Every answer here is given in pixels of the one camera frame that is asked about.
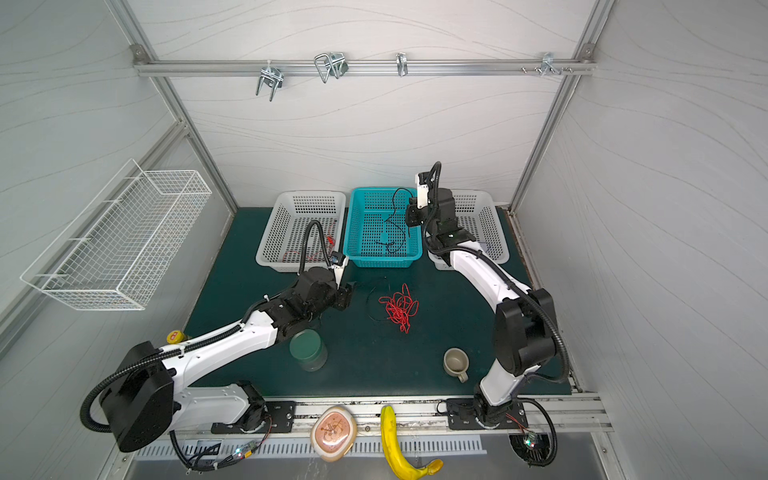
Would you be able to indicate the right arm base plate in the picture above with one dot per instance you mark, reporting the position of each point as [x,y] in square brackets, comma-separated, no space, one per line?
[464,413]

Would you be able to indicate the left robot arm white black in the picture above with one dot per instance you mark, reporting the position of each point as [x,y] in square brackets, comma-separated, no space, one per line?
[154,392]

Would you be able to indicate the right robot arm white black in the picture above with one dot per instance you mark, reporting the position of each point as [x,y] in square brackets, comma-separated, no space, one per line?
[526,340]

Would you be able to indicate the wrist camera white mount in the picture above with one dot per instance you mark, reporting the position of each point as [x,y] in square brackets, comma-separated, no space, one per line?
[423,187]
[338,264]

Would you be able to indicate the yellow banana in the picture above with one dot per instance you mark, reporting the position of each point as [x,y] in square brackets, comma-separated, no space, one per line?
[395,458]

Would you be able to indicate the metal clamp hook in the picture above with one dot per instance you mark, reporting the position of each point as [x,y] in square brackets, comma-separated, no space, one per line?
[331,65]
[401,64]
[547,67]
[270,79]

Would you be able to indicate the left white plastic basket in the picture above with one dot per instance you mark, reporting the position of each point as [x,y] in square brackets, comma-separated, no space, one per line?
[281,244]

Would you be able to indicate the teal plastic basket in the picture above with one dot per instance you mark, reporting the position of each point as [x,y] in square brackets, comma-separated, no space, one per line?
[376,233]

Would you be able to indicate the right white plastic basket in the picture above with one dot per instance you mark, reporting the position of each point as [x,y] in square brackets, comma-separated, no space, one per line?
[476,213]

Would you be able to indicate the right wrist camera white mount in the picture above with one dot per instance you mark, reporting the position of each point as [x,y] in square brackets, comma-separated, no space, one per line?
[423,187]

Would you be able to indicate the green cylindrical container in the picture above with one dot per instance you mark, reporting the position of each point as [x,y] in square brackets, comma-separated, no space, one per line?
[309,350]

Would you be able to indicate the beige ceramic mug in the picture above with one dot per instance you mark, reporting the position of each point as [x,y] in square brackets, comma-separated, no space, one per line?
[456,364]

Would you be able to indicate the pink round toy dish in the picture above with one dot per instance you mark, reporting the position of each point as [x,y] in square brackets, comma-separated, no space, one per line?
[334,433]

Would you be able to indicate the white wire wall basket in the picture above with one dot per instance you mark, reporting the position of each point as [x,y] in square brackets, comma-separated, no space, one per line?
[113,255]

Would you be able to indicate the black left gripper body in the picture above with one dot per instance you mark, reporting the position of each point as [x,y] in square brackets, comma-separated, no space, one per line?
[338,299]

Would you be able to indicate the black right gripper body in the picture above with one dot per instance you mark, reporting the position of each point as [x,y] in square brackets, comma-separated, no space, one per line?
[414,215]

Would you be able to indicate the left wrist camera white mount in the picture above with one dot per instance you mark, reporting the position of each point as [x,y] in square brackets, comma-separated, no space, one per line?
[338,264]

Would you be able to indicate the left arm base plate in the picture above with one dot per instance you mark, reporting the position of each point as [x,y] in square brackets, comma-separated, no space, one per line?
[273,416]

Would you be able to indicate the white plastic basket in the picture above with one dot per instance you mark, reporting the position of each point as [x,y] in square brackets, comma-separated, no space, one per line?
[476,213]
[281,244]

